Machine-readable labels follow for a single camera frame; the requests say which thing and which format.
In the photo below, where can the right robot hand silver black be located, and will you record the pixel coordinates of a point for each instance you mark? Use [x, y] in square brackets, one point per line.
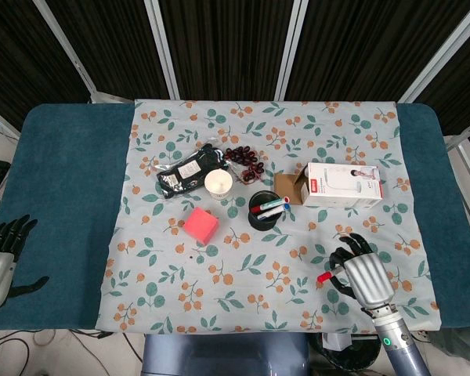
[370, 280]

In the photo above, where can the red cap marker pen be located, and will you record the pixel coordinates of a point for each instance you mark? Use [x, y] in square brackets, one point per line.
[324, 277]

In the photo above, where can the right robot arm blue grey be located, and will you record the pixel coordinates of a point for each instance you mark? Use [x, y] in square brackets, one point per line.
[399, 344]

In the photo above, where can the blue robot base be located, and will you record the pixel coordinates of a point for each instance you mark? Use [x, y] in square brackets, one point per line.
[223, 356]

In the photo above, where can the blue label whiteboard marker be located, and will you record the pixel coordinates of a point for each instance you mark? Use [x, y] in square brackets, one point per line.
[270, 213]

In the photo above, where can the black pen holder cup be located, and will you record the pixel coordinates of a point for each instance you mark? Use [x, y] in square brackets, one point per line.
[263, 224]

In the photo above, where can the black round bin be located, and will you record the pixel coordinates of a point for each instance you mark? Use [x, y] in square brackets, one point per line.
[352, 352]

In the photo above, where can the white product carton box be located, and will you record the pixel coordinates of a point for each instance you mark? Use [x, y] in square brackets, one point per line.
[344, 184]

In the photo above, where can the floral print tablecloth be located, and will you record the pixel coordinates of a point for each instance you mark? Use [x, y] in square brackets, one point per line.
[258, 274]

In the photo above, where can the teal blue table cover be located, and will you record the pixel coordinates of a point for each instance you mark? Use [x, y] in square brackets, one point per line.
[62, 176]

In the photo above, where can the pink foam cube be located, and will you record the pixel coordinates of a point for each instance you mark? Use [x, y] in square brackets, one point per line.
[199, 227]

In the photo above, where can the white paper cup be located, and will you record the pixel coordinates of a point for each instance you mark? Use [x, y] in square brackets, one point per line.
[218, 184]

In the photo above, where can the black item in plastic bag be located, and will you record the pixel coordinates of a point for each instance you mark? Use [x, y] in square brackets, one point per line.
[188, 172]

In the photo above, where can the black partition screen panel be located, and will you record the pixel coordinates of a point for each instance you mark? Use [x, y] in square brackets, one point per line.
[368, 43]
[15, 51]
[227, 43]
[109, 43]
[462, 78]

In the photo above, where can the white metal frame stand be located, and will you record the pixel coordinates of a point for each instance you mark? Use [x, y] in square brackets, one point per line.
[468, 176]

